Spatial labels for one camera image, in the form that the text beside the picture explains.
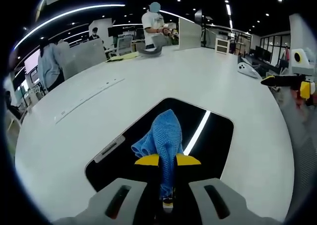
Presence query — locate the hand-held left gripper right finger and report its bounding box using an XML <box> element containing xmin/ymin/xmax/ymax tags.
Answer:
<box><xmin>173</xmin><ymin>154</ymin><xmax>280</xmax><ymax>225</ymax></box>

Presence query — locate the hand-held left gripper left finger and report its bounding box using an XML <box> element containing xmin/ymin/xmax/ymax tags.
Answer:
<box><xmin>53</xmin><ymin>154</ymin><xmax>160</xmax><ymax>225</ymax></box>

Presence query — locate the black glossy tablet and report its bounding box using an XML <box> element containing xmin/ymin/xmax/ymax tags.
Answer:
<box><xmin>84</xmin><ymin>98</ymin><xmax>235</xmax><ymax>193</ymax></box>

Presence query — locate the blue cleaning cloth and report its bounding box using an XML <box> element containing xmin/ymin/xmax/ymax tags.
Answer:
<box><xmin>131</xmin><ymin>109</ymin><xmax>184</xmax><ymax>206</ymax></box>

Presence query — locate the yellow cloth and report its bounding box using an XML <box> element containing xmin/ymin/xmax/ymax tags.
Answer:
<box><xmin>106</xmin><ymin>52</ymin><xmax>138</xmax><ymax>63</ymax></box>

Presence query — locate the white device with lenses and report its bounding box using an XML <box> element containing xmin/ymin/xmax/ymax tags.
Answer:
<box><xmin>237</xmin><ymin>61</ymin><xmax>261</xmax><ymax>79</ymax></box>

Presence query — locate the grey mesh chair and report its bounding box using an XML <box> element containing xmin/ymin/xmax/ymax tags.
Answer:
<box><xmin>278</xmin><ymin>91</ymin><xmax>317</xmax><ymax>218</ymax></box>

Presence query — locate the white cabinet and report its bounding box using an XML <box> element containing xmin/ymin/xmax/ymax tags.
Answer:
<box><xmin>214</xmin><ymin>38</ymin><xmax>230</xmax><ymax>54</ymax></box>

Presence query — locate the black tripod stand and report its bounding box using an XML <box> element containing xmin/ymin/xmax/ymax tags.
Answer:
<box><xmin>194</xmin><ymin>8</ymin><xmax>213</xmax><ymax>48</ymax></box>

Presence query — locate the white upright panel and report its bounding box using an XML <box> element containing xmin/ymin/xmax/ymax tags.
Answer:
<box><xmin>173</xmin><ymin>17</ymin><xmax>202</xmax><ymax>51</ymax></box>

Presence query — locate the white table slot cover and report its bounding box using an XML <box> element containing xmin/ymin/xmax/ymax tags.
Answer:
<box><xmin>54</xmin><ymin>78</ymin><xmax>126</xmax><ymax>124</ymax></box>

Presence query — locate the grey partition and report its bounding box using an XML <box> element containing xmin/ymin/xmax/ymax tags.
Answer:
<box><xmin>59</xmin><ymin>38</ymin><xmax>106</xmax><ymax>80</ymax></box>

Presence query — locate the white office chair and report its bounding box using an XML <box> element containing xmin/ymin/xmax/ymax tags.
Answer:
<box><xmin>108</xmin><ymin>35</ymin><xmax>134</xmax><ymax>57</ymax></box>

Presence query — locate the curved ceiling light strip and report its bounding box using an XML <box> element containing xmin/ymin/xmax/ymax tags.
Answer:
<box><xmin>13</xmin><ymin>3</ymin><xmax>126</xmax><ymax>50</ymax></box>

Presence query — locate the pink wall screen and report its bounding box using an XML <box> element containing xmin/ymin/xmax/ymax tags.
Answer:
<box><xmin>24</xmin><ymin>50</ymin><xmax>42</xmax><ymax>74</ymax></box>

